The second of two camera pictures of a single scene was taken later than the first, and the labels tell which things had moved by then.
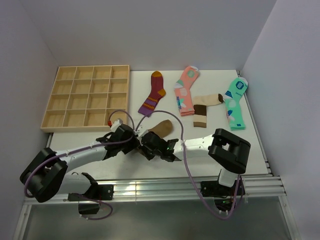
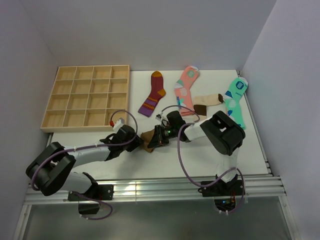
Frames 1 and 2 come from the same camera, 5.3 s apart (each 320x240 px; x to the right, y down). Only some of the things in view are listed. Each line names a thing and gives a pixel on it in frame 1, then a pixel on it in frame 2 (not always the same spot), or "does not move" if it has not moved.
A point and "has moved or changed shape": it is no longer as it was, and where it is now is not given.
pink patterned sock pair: x=182 y=88 does not move
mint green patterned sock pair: x=231 y=98 does not move
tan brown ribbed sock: x=164 y=129 has moved or changed shape
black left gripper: x=133 y=144 does not move
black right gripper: x=149 y=157 to x=158 y=138
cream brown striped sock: x=200 y=104 does not move
